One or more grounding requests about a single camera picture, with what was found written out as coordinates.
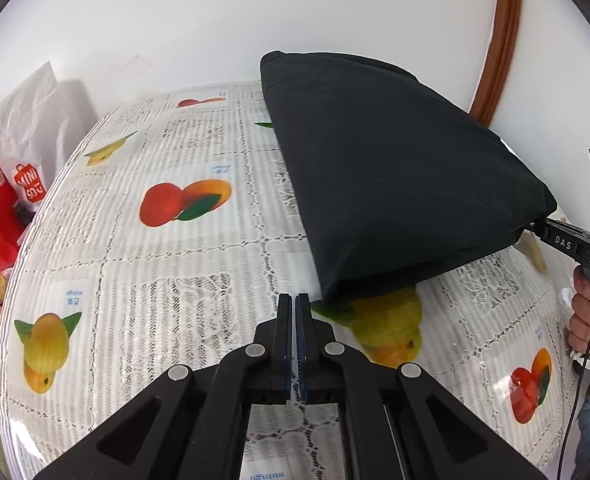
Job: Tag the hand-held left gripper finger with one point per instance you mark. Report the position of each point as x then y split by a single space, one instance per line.
289 350
301 350

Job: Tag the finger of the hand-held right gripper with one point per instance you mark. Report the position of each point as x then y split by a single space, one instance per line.
565 241

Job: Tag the black jacket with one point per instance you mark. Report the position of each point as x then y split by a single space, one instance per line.
390 170

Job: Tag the fruit print lace tablecloth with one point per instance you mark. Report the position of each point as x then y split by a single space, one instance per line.
175 270

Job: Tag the white plastic bag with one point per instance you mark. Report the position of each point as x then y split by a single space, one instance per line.
30 110

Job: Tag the brown wooden door frame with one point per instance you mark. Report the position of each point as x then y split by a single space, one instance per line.
505 35

